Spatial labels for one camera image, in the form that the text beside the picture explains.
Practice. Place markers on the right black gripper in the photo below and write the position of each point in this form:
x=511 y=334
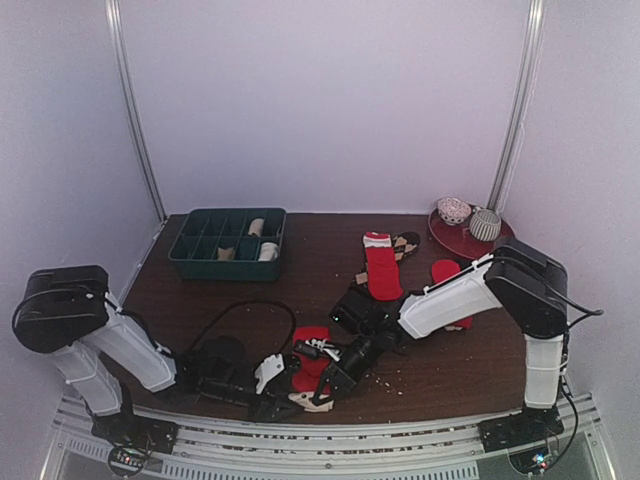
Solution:
x=337 y=375

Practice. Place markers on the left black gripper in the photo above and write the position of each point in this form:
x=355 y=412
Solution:
x=268 y=412

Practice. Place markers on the beige sock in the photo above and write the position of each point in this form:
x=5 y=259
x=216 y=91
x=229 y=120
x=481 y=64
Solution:
x=255 y=228
x=226 y=253

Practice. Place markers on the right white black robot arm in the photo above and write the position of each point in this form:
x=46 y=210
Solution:
x=530 y=286

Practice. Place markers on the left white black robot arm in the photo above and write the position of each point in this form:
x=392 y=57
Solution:
x=70 y=316

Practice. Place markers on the red sock with white cuff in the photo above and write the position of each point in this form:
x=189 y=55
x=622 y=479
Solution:
x=382 y=269

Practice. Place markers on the argyle sock at back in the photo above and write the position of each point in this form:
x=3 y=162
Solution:
x=404 y=245

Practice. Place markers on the green divided organizer tray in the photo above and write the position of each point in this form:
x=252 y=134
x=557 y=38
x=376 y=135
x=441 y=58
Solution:
x=194 y=250

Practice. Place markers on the red plate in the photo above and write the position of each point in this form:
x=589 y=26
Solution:
x=457 y=238

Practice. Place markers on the white dotted bowl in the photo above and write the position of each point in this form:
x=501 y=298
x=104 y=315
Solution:
x=453 y=211

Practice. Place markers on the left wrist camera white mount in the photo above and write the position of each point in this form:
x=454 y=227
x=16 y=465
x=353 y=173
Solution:
x=276 y=371

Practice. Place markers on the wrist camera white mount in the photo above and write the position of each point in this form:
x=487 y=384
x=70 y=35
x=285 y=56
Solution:
x=315 y=348
x=276 y=371

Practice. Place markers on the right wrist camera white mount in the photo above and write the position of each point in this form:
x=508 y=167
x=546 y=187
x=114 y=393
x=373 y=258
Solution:
x=315 y=348

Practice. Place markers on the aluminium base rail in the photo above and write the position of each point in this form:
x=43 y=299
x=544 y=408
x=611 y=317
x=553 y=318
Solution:
x=209 y=448

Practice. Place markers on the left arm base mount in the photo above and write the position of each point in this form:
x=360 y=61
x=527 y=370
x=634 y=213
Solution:
x=134 y=440

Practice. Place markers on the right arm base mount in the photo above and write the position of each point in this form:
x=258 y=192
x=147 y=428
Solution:
x=525 y=437

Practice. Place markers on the right aluminium frame post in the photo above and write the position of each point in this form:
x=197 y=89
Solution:
x=523 y=92

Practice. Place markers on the aluminium frame post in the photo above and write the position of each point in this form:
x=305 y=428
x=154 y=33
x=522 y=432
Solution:
x=116 y=30
x=523 y=92

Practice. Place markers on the left aluminium frame post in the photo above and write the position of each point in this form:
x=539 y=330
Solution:
x=116 y=30

